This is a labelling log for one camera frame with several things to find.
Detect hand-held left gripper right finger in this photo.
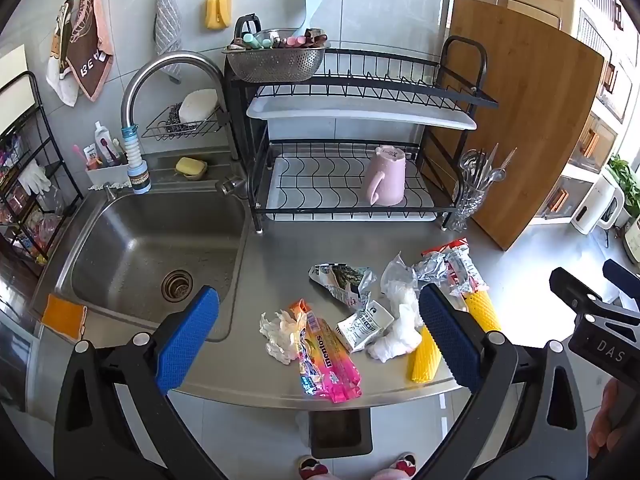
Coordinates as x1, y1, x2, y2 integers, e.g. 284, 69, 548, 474
417, 284, 589, 480

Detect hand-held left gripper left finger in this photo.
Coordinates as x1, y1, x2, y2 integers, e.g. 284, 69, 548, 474
54, 285, 231, 480

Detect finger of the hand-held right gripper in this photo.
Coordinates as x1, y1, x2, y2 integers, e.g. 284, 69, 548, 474
602, 259, 640, 307
549, 267, 628, 320

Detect seaweed snack wrapper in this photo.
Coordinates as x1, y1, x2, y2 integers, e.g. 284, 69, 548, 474
308, 262, 377, 309

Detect dark waste bin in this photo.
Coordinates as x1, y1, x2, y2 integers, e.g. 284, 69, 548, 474
306, 406, 374, 460

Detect person's right hand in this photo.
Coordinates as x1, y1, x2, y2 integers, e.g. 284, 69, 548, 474
587, 376, 640, 461

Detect yellow foam fruit net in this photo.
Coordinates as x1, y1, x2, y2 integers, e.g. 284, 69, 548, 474
462, 290, 503, 334
406, 324, 444, 385

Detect white plastic bag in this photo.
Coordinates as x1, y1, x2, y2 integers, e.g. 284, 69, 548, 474
366, 281, 424, 364

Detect red silver snack wrapper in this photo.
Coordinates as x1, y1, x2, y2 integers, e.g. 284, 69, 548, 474
414, 238, 489, 298

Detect white electric kettle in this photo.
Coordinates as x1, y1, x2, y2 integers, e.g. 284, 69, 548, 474
569, 172, 626, 236

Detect small white sachet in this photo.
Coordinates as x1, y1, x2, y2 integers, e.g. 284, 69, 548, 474
335, 300, 397, 354

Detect small crumpled white tissue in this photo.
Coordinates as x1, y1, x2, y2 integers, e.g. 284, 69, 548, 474
259, 309, 302, 366

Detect green potted plant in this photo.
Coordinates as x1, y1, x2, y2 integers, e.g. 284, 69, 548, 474
607, 154, 640, 207

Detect stainless steel sink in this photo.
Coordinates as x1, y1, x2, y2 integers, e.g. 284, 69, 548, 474
30, 150, 251, 346

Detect pink candy wrapper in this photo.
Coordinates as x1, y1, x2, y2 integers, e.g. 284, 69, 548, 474
289, 299, 362, 404

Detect orange cleaning cloth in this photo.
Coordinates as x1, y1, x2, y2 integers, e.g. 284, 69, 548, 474
40, 293, 88, 341

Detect beige storage cabinet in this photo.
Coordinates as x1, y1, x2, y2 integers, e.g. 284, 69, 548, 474
500, 0, 640, 226

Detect red slipper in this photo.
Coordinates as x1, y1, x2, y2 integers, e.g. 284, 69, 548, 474
298, 455, 330, 480
392, 452, 418, 479

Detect bunch of steel cutlery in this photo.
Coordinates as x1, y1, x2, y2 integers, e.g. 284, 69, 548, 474
458, 142, 519, 194

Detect yellow soap bar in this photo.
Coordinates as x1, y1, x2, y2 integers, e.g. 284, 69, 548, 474
175, 157, 208, 176

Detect pink mug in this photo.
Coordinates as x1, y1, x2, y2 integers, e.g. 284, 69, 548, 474
362, 144, 407, 207

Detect wooden cutting board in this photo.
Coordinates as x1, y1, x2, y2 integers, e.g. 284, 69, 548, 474
419, 0, 606, 252

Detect white toothbrush holder box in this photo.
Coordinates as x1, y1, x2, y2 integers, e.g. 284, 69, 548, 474
85, 159, 132, 191

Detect blue flexible faucet nozzle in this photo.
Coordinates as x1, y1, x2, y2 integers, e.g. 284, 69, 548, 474
121, 124, 152, 196

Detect white wide drip tray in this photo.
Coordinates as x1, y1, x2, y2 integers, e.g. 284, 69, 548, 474
265, 154, 439, 222

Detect white gloves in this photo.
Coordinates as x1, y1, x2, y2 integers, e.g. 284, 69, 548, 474
22, 159, 52, 194

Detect white round sponge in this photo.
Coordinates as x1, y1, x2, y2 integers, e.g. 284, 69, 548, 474
178, 88, 220, 126

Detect steel gooseneck faucet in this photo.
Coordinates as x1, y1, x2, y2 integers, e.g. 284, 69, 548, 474
120, 50, 242, 162

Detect black metal shelf rack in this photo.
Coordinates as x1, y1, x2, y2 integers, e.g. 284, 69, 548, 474
0, 70, 84, 281

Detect white brown hanging towel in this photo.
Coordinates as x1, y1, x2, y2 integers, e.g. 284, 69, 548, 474
46, 0, 82, 107

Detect steel colander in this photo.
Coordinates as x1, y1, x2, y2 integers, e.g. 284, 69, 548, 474
224, 27, 332, 84

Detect brown pink hanging towel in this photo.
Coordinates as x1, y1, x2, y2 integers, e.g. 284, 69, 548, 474
67, 0, 115, 102

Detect grey striped hanging towel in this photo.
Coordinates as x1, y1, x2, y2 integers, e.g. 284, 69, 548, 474
152, 0, 184, 86

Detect light blue rice paddle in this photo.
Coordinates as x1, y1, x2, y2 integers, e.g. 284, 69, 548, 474
292, 0, 329, 39

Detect black wire sponge basket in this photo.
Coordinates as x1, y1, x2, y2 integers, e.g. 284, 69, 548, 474
141, 102, 232, 141

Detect black wire dish rack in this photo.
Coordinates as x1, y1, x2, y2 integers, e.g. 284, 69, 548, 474
222, 35, 500, 234

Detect bundle of utensil handles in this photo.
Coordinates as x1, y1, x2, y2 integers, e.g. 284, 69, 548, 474
229, 13, 329, 52

